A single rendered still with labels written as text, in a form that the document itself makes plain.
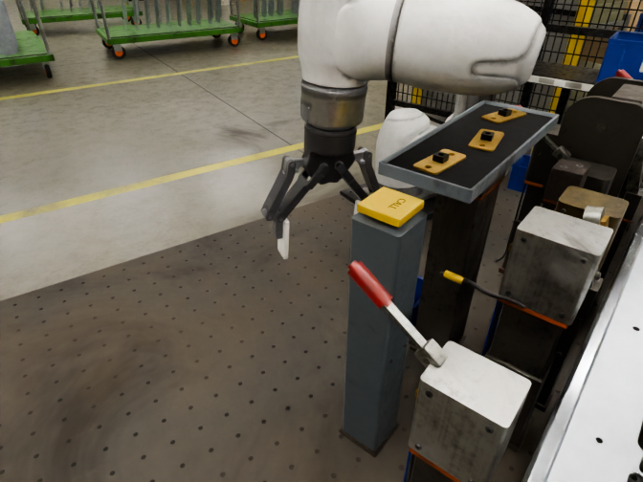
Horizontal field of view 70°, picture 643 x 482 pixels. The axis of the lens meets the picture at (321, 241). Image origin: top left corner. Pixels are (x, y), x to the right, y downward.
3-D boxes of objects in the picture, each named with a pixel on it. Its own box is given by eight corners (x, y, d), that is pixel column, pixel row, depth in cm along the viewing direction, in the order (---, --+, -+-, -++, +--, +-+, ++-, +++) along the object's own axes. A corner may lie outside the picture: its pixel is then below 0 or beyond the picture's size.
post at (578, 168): (523, 346, 97) (584, 174, 75) (499, 335, 100) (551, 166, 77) (531, 333, 100) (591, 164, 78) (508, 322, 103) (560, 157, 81)
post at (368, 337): (375, 458, 76) (400, 239, 52) (339, 432, 80) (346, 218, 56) (398, 427, 81) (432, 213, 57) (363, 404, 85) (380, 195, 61)
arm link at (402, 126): (380, 165, 156) (383, 100, 144) (434, 172, 150) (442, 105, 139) (368, 186, 143) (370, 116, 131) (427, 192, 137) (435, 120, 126)
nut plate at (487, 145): (492, 152, 68) (494, 144, 67) (467, 147, 69) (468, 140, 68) (504, 134, 74) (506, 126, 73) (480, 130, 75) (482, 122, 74)
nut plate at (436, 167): (434, 175, 61) (436, 167, 60) (411, 166, 63) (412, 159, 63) (467, 157, 66) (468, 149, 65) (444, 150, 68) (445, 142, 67)
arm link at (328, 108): (290, 73, 63) (289, 115, 66) (318, 91, 56) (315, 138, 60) (348, 70, 67) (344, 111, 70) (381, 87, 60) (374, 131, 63)
